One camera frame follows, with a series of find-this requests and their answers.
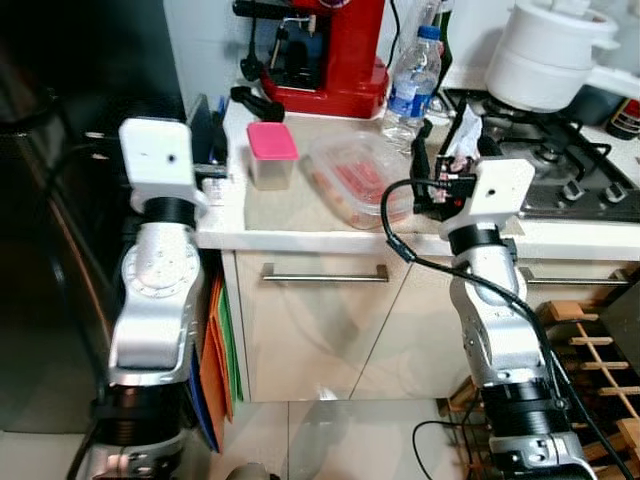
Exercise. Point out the clear plastic water bottle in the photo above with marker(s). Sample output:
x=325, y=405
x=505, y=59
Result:
x=410, y=90

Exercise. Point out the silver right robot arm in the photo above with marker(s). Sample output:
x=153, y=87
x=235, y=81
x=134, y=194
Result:
x=495, y=330

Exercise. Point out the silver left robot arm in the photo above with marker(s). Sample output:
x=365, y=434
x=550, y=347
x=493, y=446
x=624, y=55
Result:
x=150, y=300

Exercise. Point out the crumpled snack bag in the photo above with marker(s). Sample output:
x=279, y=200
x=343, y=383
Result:
x=462, y=135

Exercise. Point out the pink-lidded plastic container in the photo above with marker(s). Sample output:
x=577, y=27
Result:
x=272, y=145

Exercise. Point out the clear container with red food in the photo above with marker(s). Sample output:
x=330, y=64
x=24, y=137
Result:
x=350, y=175

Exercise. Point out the black gas stove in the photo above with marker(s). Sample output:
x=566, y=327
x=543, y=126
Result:
x=580, y=170

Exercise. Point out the white cooking pot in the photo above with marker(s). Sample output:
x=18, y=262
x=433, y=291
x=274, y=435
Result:
x=545, y=55

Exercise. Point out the red coffee machine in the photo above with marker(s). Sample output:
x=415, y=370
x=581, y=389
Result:
x=340, y=60

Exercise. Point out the dark sauce bottle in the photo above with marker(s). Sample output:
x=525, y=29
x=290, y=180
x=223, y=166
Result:
x=625, y=120

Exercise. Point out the black glossy appliance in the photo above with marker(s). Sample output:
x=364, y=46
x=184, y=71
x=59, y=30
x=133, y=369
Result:
x=60, y=200

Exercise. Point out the green flat board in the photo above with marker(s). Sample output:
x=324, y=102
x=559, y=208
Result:
x=228, y=340

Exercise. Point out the wooden slatted rack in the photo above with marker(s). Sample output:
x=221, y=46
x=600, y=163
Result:
x=565, y=310

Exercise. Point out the orange flat board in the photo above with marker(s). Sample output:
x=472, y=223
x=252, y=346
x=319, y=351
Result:
x=212, y=370

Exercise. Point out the blue flat board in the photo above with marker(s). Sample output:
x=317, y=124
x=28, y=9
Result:
x=205, y=430

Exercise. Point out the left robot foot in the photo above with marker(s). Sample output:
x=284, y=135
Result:
x=250, y=473

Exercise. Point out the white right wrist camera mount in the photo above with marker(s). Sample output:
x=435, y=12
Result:
x=498, y=190

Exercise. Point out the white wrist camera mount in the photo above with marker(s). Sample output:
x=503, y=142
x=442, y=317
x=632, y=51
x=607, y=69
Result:
x=155, y=150
x=498, y=190

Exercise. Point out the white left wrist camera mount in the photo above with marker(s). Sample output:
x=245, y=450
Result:
x=155, y=150

